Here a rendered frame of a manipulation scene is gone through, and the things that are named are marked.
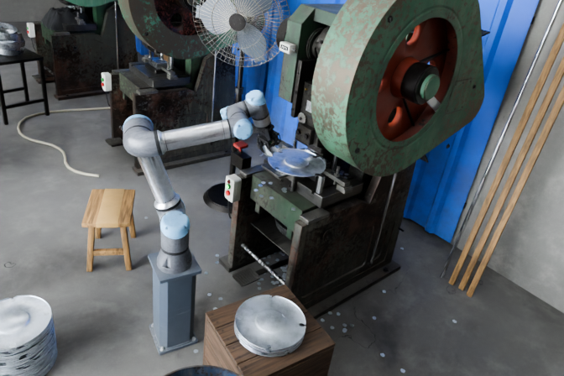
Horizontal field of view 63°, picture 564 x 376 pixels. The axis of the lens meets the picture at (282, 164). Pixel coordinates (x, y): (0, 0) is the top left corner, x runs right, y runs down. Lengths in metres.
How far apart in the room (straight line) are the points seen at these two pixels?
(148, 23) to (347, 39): 1.74
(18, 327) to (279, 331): 1.06
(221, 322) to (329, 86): 1.04
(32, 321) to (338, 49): 1.65
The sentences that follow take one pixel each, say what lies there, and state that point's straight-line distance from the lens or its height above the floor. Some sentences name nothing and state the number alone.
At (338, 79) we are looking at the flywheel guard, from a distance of 1.60.
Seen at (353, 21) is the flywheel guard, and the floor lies 1.55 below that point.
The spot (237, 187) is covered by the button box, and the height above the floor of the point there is 0.59.
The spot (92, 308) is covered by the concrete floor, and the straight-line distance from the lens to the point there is 2.59.
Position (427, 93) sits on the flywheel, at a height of 1.31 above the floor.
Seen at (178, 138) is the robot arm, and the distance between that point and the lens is 1.75.
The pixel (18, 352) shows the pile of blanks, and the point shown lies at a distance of 2.22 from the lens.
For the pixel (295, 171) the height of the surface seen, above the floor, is 0.78.
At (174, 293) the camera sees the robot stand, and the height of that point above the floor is 0.35.
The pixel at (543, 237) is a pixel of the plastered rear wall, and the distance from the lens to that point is 3.13.
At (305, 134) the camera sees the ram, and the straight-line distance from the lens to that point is 2.19.
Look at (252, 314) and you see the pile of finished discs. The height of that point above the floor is 0.39.
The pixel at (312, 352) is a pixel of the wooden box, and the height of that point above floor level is 0.35.
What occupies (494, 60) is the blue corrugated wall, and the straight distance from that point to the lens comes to 2.99.
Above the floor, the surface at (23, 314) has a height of 0.24.
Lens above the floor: 1.81
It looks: 27 degrees down
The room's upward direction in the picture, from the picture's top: 8 degrees clockwise
